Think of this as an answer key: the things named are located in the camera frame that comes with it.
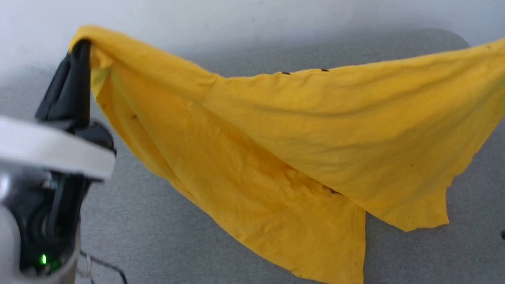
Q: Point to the grey fabric sofa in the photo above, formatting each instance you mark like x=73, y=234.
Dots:
x=158, y=232

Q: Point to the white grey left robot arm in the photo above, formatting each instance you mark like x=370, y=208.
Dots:
x=8, y=256

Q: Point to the yellow garment with dark stripes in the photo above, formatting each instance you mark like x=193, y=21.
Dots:
x=276, y=150

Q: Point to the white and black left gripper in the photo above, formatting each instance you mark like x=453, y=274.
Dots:
x=47, y=152

